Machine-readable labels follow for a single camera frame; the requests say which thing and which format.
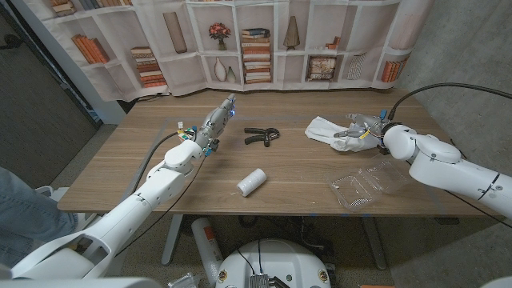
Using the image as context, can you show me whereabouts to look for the white chair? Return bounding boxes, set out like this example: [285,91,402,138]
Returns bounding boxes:
[34,185,101,241]

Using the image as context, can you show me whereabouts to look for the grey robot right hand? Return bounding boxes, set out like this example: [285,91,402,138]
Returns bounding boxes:
[334,113,391,141]

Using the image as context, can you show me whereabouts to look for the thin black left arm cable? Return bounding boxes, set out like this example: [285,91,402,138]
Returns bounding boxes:
[114,155,207,258]

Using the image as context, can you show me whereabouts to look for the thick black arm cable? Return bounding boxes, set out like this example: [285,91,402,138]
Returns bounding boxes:
[134,131,193,195]
[386,82,512,121]

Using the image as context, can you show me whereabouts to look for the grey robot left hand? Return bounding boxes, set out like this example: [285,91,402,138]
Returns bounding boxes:
[195,93,237,155]

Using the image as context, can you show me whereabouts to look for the clear plastic clamshell container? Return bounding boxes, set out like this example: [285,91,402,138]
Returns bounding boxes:
[326,159,413,212]

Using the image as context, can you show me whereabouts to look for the white robot torso base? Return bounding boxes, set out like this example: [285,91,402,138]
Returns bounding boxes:
[214,238,332,288]

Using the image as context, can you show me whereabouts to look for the white roll with orange label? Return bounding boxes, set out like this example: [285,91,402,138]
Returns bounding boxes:
[190,217,224,287]

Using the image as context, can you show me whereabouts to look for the grey table leg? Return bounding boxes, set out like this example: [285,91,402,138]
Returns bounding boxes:
[362,217,388,270]

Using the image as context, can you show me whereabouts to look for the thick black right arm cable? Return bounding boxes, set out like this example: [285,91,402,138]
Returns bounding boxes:
[386,82,512,121]

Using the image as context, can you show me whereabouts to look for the white table leg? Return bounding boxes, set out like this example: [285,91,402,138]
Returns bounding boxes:
[161,214,185,266]

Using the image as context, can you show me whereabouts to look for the printed bookshelf backdrop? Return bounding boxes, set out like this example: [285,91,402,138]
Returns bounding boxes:
[23,0,435,103]

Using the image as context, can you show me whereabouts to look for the black spring clamp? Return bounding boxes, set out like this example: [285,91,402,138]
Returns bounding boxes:
[243,126,281,148]

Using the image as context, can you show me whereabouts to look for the white thread spool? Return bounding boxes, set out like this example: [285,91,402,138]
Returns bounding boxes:
[236,167,268,198]

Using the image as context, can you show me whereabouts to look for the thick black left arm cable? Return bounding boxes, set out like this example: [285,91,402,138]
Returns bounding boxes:
[134,131,193,195]

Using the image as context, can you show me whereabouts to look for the person's leg in jeans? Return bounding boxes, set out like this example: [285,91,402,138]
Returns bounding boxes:
[0,166,79,268]

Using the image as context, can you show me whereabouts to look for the white cloth napkin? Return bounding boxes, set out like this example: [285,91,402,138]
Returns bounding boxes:
[304,115,381,153]

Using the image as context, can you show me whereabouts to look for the crumpled silver wrapper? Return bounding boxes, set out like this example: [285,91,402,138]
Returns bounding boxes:
[167,272,201,288]

